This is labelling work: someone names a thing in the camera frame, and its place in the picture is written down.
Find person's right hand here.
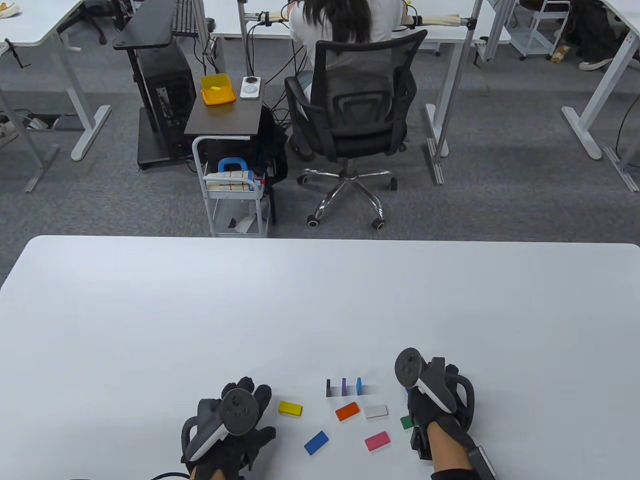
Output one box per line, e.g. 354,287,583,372
406,364,476,441

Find person's left hand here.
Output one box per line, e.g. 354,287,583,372
184,376,277,477

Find person's right forearm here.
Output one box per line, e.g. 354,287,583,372
429,421,477,480

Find grey controller on left glove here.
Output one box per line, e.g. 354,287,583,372
181,389,261,463

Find grey controller on glove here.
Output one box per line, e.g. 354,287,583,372
181,389,261,463
395,347,476,433

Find grey controller on right glove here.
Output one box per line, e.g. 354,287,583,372
395,347,476,433

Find grey wrist tracker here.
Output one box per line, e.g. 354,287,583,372
467,446,497,480

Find black mesh office chair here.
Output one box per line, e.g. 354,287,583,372
284,29,429,231

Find dark brown side table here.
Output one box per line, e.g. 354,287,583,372
184,85,264,139

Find yellow plastic container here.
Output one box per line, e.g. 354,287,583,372
200,73,236,107

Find black computer tower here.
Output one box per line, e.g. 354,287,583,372
137,40,197,170

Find white desk with angled leg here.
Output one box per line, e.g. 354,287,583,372
561,0,640,161

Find long white desk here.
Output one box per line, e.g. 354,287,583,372
202,0,512,186

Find beige cloth roll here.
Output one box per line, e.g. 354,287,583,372
421,13,467,28

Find grey floor power strip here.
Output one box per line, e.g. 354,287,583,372
0,111,53,134

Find white rolling cart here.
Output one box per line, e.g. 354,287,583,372
509,0,572,61

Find black keyboard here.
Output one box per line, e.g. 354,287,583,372
172,0,199,36

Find white desk with rounded corner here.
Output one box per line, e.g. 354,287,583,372
0,0,112,193

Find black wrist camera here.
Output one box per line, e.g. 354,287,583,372
410,427,434,462

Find white wire trolley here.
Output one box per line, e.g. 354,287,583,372
192,135,274,239

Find blue handled bag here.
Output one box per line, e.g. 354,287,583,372
205,157,263,193

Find aluminium frame post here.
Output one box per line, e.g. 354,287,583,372
434,0,485,163

